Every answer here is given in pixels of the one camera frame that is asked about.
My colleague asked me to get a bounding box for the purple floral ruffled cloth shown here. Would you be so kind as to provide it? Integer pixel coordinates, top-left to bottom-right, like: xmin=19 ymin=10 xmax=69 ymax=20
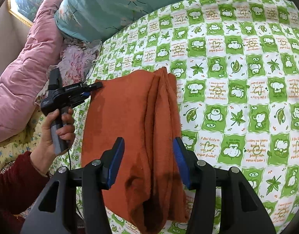
xmin=35 ymin=39 xmax=102 ymax=103

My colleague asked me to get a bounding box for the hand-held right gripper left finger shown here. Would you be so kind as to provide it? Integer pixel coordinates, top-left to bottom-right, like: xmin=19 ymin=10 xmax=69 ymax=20
xmin=20 ymin=137 xmax=125 ymax=234

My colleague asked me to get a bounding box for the pink padded quilt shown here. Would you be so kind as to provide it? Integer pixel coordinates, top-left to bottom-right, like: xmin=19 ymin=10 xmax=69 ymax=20
xmin=0 ymin=0 xmax=67 ymax=145

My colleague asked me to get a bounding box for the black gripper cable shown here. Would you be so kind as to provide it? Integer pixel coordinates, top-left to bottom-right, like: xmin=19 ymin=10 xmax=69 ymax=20
xmin=67 ymin=147 xmax=73 ymax=171

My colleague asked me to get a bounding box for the teal floral quilt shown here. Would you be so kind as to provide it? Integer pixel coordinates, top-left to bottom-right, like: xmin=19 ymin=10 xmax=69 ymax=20
xmin=54 ymin=0 xmax=294 ymax=41

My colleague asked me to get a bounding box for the person's left forearm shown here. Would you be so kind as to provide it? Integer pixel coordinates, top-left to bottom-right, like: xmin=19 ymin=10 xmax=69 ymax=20
xmin=0 ymin=151 xmax=51 ymax=226

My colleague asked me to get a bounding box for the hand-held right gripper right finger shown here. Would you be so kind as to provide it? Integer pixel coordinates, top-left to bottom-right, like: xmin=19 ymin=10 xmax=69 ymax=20
xmin=173 ymin=137 xmax=277 ymax=234

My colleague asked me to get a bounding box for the orange knit sweater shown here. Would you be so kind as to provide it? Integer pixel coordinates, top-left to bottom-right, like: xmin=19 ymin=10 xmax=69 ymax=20
xmin=81 ymin=67 xmax=191 ymax=234

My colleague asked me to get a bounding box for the green white checkered bed sheet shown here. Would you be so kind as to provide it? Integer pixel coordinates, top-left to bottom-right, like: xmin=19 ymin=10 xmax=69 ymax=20
xmin=59 ymin=0 xmax=299 ymax=234

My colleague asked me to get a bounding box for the gold framed picture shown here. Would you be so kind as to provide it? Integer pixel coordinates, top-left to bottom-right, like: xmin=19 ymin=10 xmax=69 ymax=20
xmin=7 ymin=0 xmax=67 ymax=28

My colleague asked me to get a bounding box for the person's left hand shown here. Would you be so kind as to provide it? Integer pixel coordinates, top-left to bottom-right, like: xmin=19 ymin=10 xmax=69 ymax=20
xmin=30 ymin=107 xmax=76 ymax=176

